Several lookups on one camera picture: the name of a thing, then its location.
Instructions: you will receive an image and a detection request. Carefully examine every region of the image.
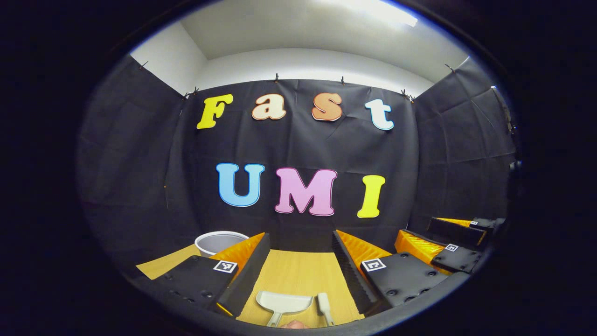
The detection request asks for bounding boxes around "white dustpan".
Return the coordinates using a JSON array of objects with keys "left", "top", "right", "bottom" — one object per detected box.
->
[{"left": 256, "top": 291, "right": 314, "bottom": 328}]

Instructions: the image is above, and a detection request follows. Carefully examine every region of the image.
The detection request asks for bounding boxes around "small white broom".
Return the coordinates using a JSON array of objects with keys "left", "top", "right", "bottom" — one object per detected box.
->
[{"left": 317, "top": 293, "right": 335, "bottom": 327}]

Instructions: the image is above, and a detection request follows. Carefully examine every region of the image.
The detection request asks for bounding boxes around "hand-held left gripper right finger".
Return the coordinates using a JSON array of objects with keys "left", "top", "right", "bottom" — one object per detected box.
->
[{"left": 331, "top": 230, "right": 451, "bottom": 317}]

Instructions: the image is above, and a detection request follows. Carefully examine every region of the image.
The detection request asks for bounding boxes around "white garbage bin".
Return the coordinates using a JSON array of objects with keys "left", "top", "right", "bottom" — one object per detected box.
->
[{"left": 194, "top": 231, "right": 250, "bottom": 259}]

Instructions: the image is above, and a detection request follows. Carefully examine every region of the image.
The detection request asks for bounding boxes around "wooden desktop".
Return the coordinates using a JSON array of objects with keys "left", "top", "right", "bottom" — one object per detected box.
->
[{"left": 135, "top": 243, "right": 367, "bottom": 328}]

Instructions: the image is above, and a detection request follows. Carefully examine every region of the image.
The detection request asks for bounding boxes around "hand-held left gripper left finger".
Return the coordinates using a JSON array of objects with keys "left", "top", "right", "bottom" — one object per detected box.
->
[{"left": 134, "top": 232, "right": 271, "bottom": 318}]

